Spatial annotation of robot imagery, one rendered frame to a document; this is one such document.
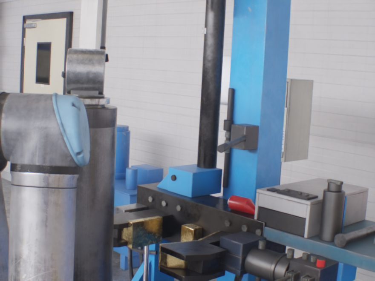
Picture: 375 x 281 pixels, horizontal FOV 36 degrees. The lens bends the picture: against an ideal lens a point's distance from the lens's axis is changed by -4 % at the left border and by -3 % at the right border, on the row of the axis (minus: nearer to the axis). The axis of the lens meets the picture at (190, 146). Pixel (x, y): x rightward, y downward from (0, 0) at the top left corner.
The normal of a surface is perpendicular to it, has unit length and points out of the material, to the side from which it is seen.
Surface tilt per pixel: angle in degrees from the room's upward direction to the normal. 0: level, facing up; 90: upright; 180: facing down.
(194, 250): 0
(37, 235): 80
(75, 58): 59
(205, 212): 90
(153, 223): 90
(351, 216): 90
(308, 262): 0
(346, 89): 90
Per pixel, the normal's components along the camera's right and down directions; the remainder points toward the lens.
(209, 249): 0.05, -0.99
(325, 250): -0.73, 0.06
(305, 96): 0.69, 0.14
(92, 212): 0.45, 0.15
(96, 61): 0.15, -0.29
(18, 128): 0.00, 0.10
